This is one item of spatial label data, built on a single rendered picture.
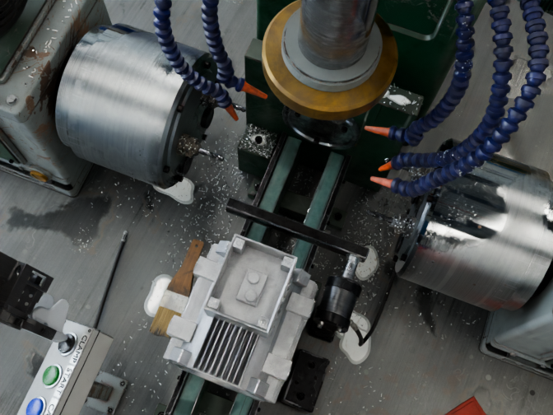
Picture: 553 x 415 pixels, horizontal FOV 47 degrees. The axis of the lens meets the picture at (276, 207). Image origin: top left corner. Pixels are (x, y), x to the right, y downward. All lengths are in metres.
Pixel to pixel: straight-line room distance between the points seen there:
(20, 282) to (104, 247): 0.45
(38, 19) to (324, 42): 0.53
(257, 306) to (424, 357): 0.45
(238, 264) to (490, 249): 0.38
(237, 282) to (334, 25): 0.41
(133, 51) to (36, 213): 0.47
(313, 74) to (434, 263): 0.37
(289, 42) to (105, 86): 0.35
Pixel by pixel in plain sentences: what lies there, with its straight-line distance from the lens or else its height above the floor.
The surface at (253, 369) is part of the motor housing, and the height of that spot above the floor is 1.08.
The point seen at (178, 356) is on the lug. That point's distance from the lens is 0.98.
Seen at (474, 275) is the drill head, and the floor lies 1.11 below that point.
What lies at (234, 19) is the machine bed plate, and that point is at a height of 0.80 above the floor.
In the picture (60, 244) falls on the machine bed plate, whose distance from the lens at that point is 1.37.
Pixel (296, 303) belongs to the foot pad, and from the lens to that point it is 1.00.
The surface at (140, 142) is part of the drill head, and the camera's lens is 1.05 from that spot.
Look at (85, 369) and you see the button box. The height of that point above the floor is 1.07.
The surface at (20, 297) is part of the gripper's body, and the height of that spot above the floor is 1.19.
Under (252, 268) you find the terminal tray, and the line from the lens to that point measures 0.97.
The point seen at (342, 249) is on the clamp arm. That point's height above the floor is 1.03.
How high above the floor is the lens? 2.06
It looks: 70 degrees down
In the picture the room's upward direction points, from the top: 6 degrees clockwise
